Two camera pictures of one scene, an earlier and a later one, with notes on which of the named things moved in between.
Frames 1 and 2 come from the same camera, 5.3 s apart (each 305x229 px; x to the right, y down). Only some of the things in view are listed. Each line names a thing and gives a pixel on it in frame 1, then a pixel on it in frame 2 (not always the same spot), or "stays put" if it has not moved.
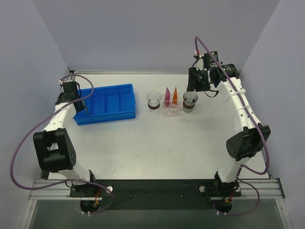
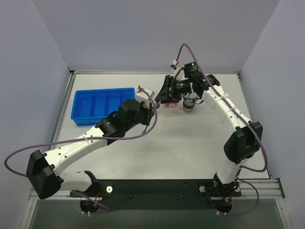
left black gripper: (79, 105) -> (147, 112)
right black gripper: (193, 84) -> (170, 88)
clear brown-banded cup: (189, 99) stays put
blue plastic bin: (107, 103) stays put
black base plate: (157, 193) stays put
